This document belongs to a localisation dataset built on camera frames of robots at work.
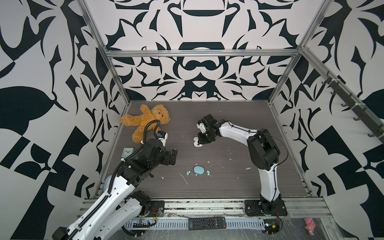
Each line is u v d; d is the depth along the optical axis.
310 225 0.68
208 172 0.85
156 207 0.75
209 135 0.82
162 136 0.64
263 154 0.53
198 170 0.85
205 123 0.80
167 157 0.65
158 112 1.00
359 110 0.57
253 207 0.74
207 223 0.70
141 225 0.73
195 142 0.96
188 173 0.85
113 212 0.45
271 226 0.71
